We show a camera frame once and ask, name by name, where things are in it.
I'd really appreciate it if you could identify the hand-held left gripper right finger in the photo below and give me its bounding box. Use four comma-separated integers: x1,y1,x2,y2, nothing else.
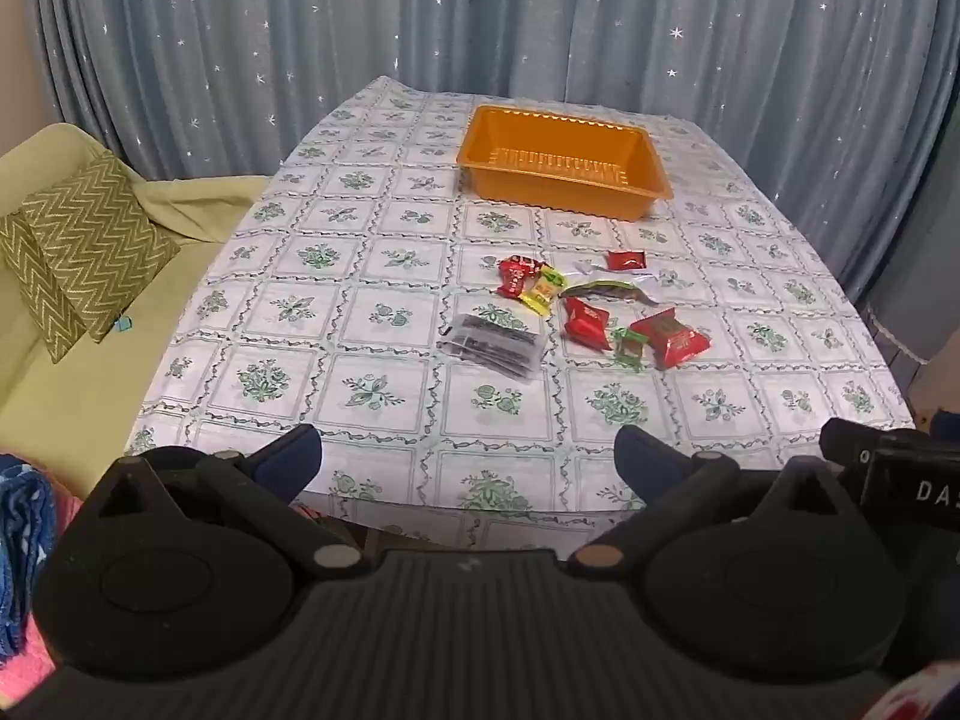
566,424,856,578

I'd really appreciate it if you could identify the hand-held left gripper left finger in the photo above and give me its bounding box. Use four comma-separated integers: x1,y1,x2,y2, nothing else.
90,424,368,580

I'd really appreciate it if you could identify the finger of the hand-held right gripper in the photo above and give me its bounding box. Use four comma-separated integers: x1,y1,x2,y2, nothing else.
820,418,875,477

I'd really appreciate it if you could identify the small green candy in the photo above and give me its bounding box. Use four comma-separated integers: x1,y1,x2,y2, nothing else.
611,328,647,372

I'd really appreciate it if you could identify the red patterned candy packet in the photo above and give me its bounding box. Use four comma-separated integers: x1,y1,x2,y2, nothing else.
628,309,711,370

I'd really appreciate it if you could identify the long green brown snack bar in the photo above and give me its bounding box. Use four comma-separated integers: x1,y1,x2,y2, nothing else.
561,279,653,301

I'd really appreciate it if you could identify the black striped clear snack packet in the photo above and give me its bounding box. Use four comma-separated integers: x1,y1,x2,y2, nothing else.
437,311,542,380

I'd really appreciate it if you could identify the yellow candy packet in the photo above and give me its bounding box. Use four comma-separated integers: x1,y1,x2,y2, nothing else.
523,268,569,314

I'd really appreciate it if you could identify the red cartoon candy packet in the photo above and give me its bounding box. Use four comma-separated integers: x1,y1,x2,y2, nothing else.
495,255,548,299

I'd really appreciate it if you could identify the orange plastic tray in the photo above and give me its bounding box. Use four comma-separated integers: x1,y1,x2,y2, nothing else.
456,105,674,222

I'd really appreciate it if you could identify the grey lace-trimmed cover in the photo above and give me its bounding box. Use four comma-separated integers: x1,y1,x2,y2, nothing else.
862,298,937,366

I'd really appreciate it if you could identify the floral checked tablecloth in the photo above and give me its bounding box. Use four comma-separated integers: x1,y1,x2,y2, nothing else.
124,75,917,563

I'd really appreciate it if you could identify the person's red patterned clothing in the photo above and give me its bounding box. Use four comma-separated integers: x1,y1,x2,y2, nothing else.
885,660,960,720

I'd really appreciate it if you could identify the light green sofa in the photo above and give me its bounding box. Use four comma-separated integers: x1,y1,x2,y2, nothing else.
0,124,275,518

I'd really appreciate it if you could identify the blue patterned towel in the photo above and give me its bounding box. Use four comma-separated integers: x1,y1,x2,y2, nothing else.
0,454,59,661

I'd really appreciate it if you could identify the green zigzag cushion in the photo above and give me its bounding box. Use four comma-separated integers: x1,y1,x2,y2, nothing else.
21,150,182,346
0,214,89,365

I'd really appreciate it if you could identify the blue starred curtain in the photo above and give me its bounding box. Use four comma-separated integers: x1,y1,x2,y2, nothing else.
30,0,960,305

